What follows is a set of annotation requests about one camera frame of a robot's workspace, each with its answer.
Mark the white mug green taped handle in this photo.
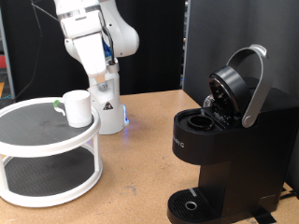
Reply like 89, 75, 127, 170
53, 90, 93, 129

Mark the black Keurig coffee machine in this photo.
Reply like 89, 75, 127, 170
166, 44, 299, 224

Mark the black curtain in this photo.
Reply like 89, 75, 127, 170
0, 0, 188, 102

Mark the grey partition panel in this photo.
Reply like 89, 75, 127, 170
181, 0, 299, 108

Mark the white two-tier turntable shelf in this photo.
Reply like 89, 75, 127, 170
0, 96, 104, 208

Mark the black tape strip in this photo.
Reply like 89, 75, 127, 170
250, 209, 278, 224

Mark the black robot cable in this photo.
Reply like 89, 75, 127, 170
99, 12, 117, 65

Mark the blue cable connector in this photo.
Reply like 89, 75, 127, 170
103, 39, 114, 62

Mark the grey metal frame post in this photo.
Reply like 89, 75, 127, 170
0, 7, 16, 101

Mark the black power cable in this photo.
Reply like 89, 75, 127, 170
278, 186, 299, 202

